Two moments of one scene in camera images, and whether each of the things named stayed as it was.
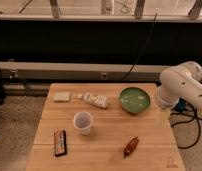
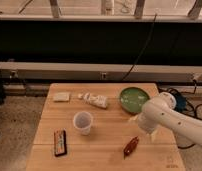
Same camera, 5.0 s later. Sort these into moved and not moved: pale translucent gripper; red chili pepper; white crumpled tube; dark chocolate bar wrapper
Moved: pale translucent gripper
Not moved: dark chocolate bar wrapper; white crumpled tube; red chili pepper
